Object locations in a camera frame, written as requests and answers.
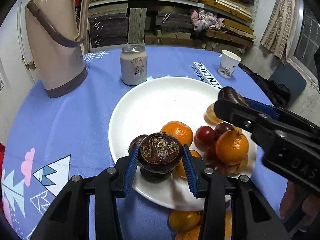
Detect pale orange round fruit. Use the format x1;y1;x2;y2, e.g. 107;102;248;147
225;210;232;239

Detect dark red plum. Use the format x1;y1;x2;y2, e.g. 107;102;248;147
214;122;234;139
195;126;215;145

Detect dark purple passion fruit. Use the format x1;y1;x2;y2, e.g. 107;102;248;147
217;86;249;107

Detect orange mandarin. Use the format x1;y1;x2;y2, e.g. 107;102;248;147
161;121;194;147
215;129;249;165

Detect tan spotted pepino fruit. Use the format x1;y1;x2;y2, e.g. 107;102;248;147
204;103;223;125

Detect orange-yellow round fruit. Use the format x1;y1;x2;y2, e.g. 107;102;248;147
175;226;201;240

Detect yellow tomato off plate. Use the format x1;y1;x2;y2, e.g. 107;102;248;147
169;210;201;232

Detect yellow-orange tomato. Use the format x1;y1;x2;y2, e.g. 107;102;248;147
174;149;202;179

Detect person's right hand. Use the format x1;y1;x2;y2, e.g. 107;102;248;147
279;180;319;219

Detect dark blue chair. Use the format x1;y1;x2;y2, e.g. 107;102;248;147
269;62;306;108

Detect white paper cup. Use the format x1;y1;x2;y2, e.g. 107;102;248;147
218;50;241;79

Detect beige checked curtain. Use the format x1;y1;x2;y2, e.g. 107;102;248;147
260;0;304;63

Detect white round plate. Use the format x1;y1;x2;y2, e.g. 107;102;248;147
108;76;258;212

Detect pink crumpled cloth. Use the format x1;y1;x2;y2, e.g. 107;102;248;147
190;10;224;33

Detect white drink can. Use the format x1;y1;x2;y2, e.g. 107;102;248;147
120;44;148;86

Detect wooden storage shelf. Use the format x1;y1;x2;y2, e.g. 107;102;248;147
85;0;259;56

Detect beige thermos jug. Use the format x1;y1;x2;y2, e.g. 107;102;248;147
25;0;90;98

